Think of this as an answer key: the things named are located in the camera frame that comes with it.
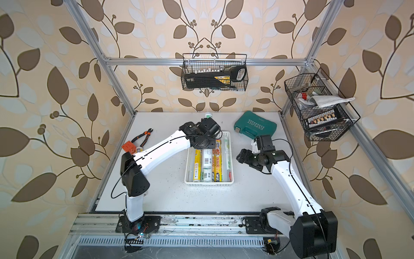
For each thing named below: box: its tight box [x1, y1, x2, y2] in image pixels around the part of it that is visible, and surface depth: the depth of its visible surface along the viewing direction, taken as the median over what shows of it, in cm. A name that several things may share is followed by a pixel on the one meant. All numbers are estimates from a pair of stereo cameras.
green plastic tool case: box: [233, 110, 278, 139], surface depth 110 cm
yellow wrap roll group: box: [211, 139, 223, 183], surface depth 90 cm
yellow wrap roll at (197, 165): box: [192, 148, 202, 183], surface depth 87 cm
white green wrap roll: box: [224, 137, 233, 183], surface depth 93 cm
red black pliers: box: [130, 127, 154, 148], surface depth 110 cm
